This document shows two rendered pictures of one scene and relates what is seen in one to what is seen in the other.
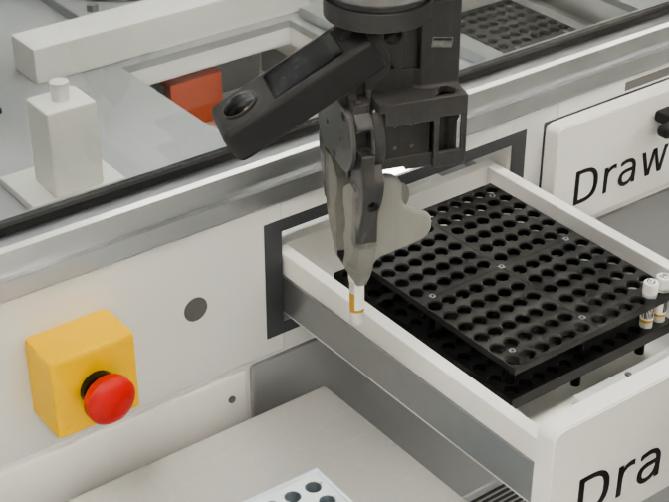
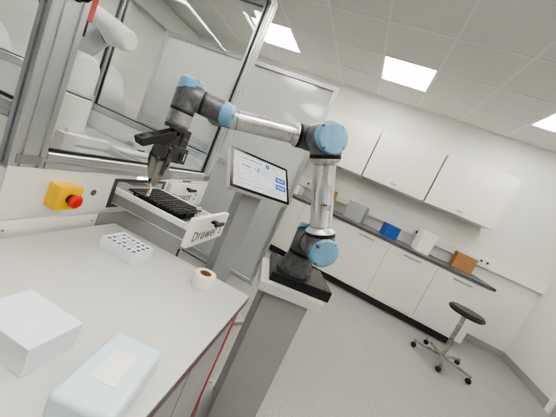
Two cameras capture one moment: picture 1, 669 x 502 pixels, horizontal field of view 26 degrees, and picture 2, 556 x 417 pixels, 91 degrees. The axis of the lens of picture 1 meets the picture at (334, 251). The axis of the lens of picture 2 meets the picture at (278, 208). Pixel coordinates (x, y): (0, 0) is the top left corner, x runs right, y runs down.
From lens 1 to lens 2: 0.44 m
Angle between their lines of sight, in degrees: 46
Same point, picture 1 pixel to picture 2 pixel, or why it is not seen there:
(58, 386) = (60, 194)
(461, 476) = not seen: hidden behind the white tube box
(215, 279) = (100, 186)
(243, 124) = (146, 137)
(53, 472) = (40, 224)
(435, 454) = not seen: hidden behind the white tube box
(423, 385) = (155, 215)
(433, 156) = (179, 160)
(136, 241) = (88, 168)
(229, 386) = (93, 217)
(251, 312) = (104, 198)
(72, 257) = (71, 165)
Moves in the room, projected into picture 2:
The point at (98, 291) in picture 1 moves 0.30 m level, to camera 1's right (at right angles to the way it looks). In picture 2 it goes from (74, 177) to (171, 199)
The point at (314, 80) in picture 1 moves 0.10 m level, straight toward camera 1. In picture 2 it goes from (163, 135) to (174, 141)
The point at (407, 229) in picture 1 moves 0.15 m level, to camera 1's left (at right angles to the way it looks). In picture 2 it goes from (167, 175) to (117, 161)
